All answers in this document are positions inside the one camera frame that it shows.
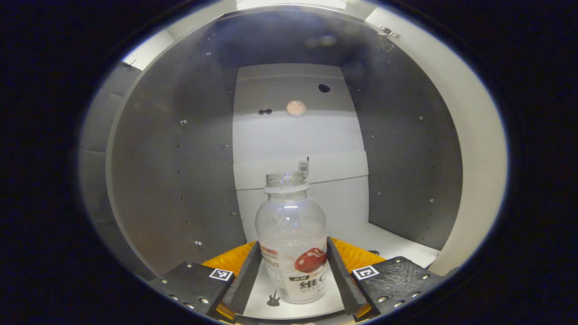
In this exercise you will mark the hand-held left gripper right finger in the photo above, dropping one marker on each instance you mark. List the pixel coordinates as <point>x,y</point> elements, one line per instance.
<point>343,280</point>

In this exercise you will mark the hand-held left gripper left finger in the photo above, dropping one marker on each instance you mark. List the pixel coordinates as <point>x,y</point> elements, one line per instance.
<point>246,280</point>

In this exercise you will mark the clear plastic bottle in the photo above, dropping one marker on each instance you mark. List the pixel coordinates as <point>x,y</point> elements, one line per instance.
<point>291,225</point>

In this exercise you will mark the metal door hinge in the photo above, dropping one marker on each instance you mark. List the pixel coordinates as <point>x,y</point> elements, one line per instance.
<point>388,31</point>

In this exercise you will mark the white cabinet shelf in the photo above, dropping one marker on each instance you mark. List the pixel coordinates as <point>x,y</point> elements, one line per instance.
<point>397,246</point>

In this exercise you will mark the dark grey cabinet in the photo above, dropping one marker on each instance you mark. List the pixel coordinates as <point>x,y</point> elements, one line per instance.
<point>180,180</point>

